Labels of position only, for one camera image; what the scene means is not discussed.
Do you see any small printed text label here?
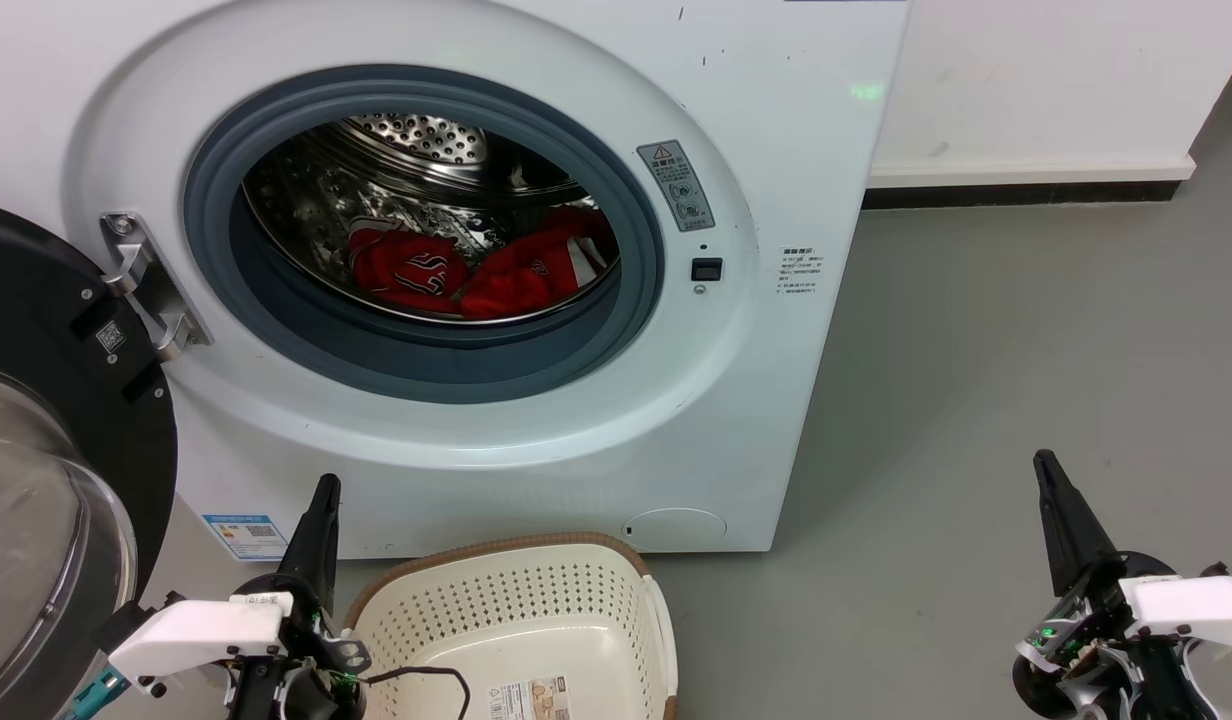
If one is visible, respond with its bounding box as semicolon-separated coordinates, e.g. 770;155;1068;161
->
776;247;825;296

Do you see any grey warning sticker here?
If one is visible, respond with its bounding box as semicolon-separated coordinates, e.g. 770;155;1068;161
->
637;140;715;233

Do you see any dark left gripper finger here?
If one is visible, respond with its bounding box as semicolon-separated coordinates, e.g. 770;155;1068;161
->
279;474;327;601
311;474;342;613

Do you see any printed paper product label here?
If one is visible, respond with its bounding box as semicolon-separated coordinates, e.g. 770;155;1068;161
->
489;677;572;720

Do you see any white front-load washing machine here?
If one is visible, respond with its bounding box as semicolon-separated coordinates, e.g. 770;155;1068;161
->
0;0;912;561

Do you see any round white filter cover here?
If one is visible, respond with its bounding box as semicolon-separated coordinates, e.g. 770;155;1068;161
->
621;508;727;551

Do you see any black wall baseboard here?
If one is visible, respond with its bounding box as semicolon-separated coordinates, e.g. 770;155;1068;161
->
861;180;1187;211

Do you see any red jersey with white stripes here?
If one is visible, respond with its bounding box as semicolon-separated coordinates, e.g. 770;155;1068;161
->
459;207;617;321

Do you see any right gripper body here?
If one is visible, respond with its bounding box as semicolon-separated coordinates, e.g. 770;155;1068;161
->
1011;555;1217;720

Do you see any cream perforated laundry basket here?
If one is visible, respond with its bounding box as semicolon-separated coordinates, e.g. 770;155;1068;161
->
341;532;679;720

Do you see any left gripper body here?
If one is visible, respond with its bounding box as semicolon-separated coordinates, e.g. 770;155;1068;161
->
226;578;369;720

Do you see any thin black cable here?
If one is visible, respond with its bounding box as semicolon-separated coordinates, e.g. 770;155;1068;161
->
361;665;472;720

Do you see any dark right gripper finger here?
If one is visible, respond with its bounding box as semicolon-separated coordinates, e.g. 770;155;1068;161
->
1044;450;1122;581
1034;450;1087;598

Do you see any teal connector clip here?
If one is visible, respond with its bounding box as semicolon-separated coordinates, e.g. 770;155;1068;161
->
61;670;129;720

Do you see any black round washer door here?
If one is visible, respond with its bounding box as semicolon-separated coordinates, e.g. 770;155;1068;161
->
0;200;179;720

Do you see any grey rubber door gasket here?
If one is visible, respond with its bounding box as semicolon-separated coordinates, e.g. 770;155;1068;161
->
183;65;667;405

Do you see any stainless steel washing machine drum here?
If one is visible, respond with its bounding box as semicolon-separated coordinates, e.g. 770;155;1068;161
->
241;112;622;326

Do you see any blue energy label sticker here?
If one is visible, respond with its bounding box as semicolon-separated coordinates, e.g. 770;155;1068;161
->
202;514;289;561

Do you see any silver metal door hinge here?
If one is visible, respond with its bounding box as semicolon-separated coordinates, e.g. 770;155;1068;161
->
98;212;214;363

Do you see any red jersey with wave print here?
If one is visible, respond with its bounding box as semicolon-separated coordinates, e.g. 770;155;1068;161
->
348;228;469;313

